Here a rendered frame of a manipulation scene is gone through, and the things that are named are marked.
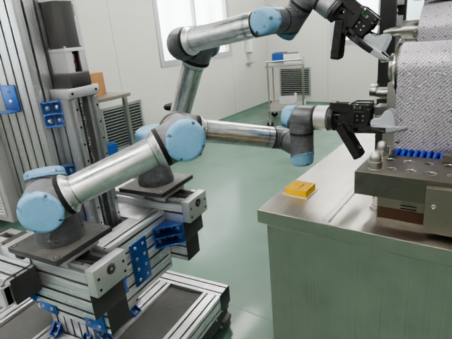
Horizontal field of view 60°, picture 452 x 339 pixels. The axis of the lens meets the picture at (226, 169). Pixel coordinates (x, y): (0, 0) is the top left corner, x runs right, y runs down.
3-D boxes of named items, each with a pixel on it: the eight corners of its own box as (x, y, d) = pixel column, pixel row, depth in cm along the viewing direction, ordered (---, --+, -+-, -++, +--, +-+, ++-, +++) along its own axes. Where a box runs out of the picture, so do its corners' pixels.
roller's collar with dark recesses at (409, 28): (404, 40, 129) (405, 19, 127) (424, 39, 126) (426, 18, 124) (399, 42, 125) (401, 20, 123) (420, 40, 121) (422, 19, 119)
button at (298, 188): (294, 186, 124) (294, 179, 123) (315, 190, 120) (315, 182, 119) (284, 194, 119) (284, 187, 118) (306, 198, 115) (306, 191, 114)
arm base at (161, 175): (130, 185, 162) (126, 163, 159) (153, 173, 174) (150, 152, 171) (159, 189, 155) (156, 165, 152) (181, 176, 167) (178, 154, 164)
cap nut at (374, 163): (369, 165, 99) (370, 148, 98) (384, 167, 97) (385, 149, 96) (365, 169, 97) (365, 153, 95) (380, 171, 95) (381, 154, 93)
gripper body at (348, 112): (368, 105, 105) (326, 103, 112) (368, 136, 108) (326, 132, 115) (377, 99, 111) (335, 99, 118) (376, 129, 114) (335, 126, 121)
